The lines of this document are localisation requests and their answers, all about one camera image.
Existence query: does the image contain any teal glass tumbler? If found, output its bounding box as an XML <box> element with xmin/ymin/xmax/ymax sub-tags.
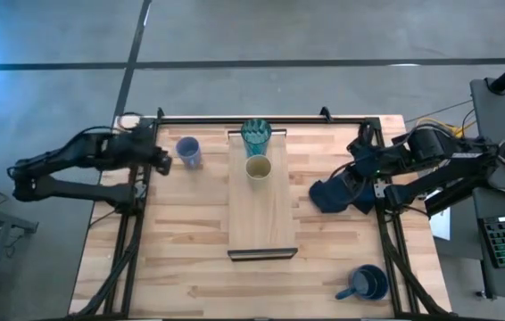
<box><xmin>239</xmin><ymin>118</ymin><xmax>273</xmax><ymax>158</ymax></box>

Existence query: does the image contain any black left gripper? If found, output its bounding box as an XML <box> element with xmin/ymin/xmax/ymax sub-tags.
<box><xmin>132</xmin><ymin>128</ymin><xmax>175</xmax><ymax>177</ymax></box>

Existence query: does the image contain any white paper sheet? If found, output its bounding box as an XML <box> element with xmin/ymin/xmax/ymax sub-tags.
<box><xmin>428</xmin><ymin>205</ymin><xmax>452</xmax><ymax>242</ymax></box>

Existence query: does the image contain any dark blue cloth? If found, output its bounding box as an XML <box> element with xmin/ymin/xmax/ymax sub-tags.
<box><xmin>308</xmin><ymin>171</ymin><xmax>381</xmax><ymax>216</ymax></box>

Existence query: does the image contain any dark blue mug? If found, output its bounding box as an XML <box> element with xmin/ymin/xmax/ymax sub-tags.
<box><xmin>334</xmin><ymin>263</ymin><xmax>390</xmax><ymax>301</ymax></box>

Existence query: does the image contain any purple cup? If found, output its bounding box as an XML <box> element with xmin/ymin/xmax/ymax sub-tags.
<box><xmin>175</xmin><ymin>136</ymin><xmax>203</xmax><ymax>171</ymax></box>

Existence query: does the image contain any cream cup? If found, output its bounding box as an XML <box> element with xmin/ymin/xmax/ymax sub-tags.
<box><xmin>244</xmin><ymin>153</ymin><xmax>273</xmax><ymax>183</ymax></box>

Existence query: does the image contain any yellow cable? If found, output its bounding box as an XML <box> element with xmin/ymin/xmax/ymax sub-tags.
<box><xmin>417</xmin><ymin>116</ymin><xmax>475</xmax><ymax>138</ymax></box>

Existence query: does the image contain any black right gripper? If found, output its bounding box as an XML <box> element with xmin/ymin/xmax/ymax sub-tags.
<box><xmin>346</xmin><ymin>142</ymin><xmax>400</xmax><ymax>180</ymax></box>

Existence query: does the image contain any grey side desk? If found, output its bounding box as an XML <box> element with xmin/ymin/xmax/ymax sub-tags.
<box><xmin>430</xmin><ymin>78</ymin><xmax>505</xmax><ymax>304</ymax></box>

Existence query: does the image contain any light wooden board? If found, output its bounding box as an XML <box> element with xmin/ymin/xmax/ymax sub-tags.
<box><xmin>226</xmin><ymin>128</ymin><xmax>300</xmax><ymax>262</ymax></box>

